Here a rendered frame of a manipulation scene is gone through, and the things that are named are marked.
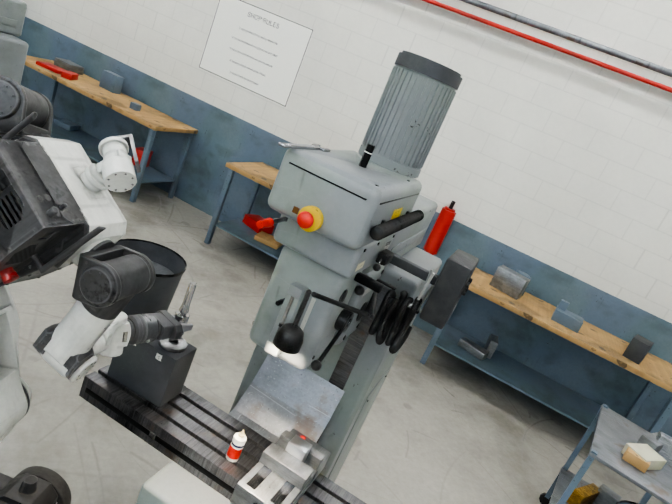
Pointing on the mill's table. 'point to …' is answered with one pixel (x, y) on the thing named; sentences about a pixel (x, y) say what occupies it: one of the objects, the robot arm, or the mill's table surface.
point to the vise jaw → (286, 465)
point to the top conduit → (395, 224)
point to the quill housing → (323, 334)
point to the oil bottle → (236, 446)
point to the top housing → (342, 193)
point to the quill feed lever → (335, 335)
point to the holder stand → (154, 368)
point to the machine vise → (257, 485)
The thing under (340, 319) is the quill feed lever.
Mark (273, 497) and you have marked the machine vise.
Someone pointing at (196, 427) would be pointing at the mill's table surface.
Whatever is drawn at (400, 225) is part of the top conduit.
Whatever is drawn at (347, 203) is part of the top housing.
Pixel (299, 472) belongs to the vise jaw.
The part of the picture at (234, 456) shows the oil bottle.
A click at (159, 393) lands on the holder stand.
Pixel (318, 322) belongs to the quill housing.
